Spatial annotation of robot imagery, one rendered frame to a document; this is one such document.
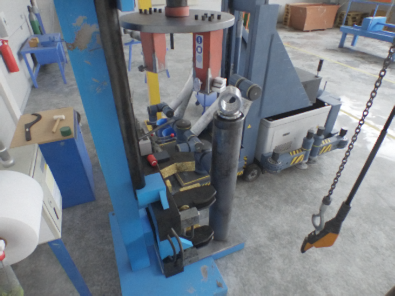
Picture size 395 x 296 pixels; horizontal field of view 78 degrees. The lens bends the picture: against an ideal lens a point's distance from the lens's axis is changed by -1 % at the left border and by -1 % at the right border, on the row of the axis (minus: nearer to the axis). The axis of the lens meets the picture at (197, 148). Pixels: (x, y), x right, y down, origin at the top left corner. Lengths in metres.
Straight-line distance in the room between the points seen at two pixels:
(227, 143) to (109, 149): 0.78
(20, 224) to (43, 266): 1.96
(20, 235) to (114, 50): 0.79
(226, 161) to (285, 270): 1.32
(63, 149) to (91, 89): 1.59
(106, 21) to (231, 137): 1.03
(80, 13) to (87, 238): 2.28
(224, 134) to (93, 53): 0.93
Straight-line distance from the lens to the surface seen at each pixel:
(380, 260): 3.17
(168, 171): 2.02
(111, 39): 1.16
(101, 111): 1.38
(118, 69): 1.19
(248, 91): 2.32
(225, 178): 1.94
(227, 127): 1.66
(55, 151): 2.87
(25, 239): 1.10
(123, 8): 1.08
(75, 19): 1.26
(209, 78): 1.29
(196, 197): 1.74
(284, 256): 2.77
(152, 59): 1.53
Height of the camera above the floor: 2.28
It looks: 36 degrees down
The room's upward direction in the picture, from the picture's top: straight up
